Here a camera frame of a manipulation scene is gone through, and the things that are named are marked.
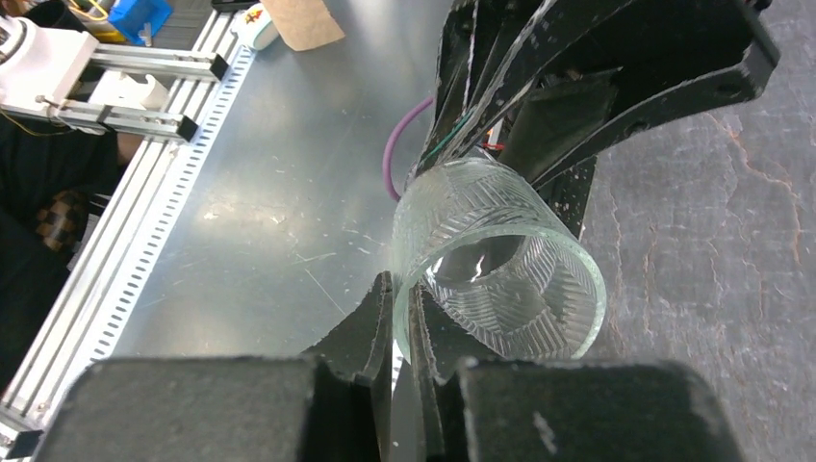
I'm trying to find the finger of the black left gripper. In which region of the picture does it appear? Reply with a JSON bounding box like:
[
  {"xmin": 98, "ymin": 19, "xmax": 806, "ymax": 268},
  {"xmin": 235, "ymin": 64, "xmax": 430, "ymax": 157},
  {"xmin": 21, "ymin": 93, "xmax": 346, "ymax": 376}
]
[
  {"xmin": 414, "ymin": 1, "xmax": 612, "ymax": 176},
  {"xmin": 498, "ymin": 1, "xmax": 780, "ymax": 188}
]

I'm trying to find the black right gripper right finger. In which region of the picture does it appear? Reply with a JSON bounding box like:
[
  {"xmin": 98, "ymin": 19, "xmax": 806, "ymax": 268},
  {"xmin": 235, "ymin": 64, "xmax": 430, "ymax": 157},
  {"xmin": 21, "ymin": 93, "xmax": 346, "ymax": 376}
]
[{"xmin": 407, "ymin": 287, "xmax": 744, "ymax": 461}]

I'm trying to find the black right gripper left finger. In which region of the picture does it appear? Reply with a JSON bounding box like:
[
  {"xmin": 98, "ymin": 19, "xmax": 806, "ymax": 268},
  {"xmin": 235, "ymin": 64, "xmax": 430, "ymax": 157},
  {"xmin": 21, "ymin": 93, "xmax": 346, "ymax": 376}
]
[{"xmin": 34, "ymin": 272, "xmax": 393, "ymax": 461}]

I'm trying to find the clear wine glass front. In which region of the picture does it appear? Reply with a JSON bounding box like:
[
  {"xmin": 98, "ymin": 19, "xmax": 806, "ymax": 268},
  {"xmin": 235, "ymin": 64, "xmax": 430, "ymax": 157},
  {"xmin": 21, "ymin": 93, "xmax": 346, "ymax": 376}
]
[{"xmin": 390, "ymin": 157, "xmax": 607, "ymax": 360}]

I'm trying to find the brown cardboard piece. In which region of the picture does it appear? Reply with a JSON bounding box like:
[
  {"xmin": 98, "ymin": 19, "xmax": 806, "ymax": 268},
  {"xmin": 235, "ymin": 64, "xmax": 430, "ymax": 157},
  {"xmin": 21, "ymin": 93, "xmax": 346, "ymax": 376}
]
[{"xmin": 261, "ymin": 0, "xmax": 345, "ymax": 52}]

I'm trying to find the blue box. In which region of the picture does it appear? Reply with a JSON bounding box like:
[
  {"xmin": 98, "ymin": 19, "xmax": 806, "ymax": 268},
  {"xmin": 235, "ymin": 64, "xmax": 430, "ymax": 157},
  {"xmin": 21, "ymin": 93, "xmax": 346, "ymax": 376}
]
[{"xmin": 108, "ymin": 0, "xmax": 173, "ymax": 45}]

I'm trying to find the person in dark clothing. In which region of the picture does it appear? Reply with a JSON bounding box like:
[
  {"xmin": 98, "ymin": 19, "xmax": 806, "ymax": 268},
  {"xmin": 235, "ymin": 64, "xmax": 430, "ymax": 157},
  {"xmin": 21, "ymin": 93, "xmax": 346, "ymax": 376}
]
[{"xmin": 1, "ymin": 117, "xmax": 143, "ymax": 389}]

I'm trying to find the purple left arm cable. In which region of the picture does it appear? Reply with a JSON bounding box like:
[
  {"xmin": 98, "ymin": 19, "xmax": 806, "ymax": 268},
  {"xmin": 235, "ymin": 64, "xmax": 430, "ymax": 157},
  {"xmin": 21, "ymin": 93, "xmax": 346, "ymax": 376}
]
[{"xmin": 381, "ymin": 95, "xmax": 436, "ymax": 204}]

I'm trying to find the aluminium frame with white block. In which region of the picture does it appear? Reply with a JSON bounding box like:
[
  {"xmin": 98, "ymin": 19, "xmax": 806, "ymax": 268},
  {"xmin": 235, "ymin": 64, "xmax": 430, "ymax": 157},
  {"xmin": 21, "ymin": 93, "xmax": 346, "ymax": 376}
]
[{"xmin": 1, "ymin": 15, "xmax": 229, "ymax": 141}]

